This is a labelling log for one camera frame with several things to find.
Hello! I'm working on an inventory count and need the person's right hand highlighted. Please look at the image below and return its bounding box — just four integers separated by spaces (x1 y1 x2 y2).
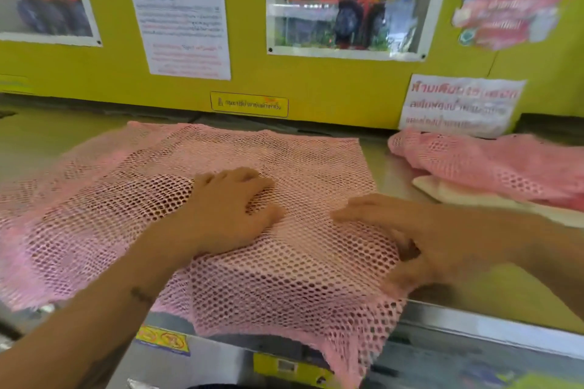
330 193 476 298

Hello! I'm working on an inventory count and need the person's left hand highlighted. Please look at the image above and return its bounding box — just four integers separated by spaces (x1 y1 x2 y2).
150 167 286 263

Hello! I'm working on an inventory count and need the large pink mesh laundry bag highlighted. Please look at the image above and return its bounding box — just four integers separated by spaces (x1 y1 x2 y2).
0 121 411 389

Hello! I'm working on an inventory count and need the person's left forearm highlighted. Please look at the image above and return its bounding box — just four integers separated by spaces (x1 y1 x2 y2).
0 231 192 389

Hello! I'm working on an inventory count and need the person's right forearm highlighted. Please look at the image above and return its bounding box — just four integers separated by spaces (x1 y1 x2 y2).
456 208 584 287

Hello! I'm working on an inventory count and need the cream folded cloth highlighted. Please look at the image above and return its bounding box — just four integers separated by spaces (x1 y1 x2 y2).
412 174 584 229

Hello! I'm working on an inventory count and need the small yellow rectangular label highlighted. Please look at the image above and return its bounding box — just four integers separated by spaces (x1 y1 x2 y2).
210 91 289 119

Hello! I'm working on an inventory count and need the crumpled pink mesh laundry bag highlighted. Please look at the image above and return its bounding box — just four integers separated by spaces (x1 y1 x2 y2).
388 129 584 212

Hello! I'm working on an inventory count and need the yellow label with barcode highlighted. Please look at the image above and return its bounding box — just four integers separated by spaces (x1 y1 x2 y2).
253 353 340 389

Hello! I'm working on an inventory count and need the yellow warning sticker with symbols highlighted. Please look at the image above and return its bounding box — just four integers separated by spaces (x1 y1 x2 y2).
135 325 191 356

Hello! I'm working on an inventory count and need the white sign with red lettering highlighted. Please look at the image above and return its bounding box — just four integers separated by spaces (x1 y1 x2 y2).
398 74 527 139

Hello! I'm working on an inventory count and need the white paper notice sheet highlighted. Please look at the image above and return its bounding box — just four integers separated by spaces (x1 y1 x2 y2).
120 0 232 81

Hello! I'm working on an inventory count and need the green strip sticker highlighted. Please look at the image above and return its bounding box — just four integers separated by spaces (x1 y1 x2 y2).
0 75 35 96

